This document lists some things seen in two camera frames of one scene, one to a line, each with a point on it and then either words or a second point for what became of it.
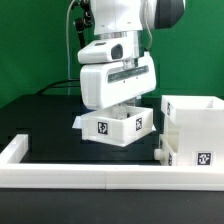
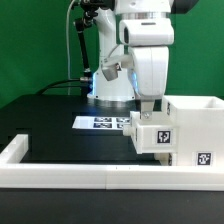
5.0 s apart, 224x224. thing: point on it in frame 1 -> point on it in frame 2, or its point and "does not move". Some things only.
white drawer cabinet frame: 193,126 does not move
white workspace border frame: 103,176 does not move
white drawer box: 117,125 -> 156,135
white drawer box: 167,151 does not move
